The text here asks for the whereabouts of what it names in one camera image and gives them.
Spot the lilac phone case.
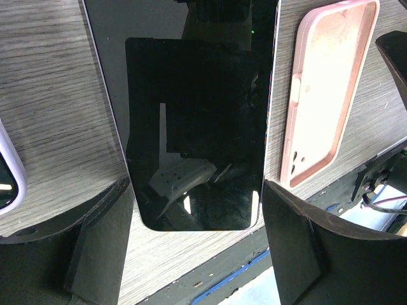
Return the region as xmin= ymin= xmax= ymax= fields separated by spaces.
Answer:
xmin=1 ymin=123 xmax=27 ymax=215

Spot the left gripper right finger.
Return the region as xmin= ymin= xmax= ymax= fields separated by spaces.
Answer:
xmin=262 ymin=181 xmax=406 ymax=304

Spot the black phone silver edge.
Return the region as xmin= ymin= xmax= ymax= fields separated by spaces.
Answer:
xmin=83 ymin=1 xmax=277 ymax=231

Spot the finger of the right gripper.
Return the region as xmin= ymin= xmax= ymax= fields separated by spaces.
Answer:
xmin=375 ymin=30 xmax=407 ymax=108

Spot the pink phone case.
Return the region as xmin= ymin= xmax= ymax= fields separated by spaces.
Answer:
xmin=280 ymin=1 xmax=380 ymax=189

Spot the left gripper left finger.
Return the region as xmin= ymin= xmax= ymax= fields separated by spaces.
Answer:
xmin=1 ymin=177 xmax=134 ymax=304

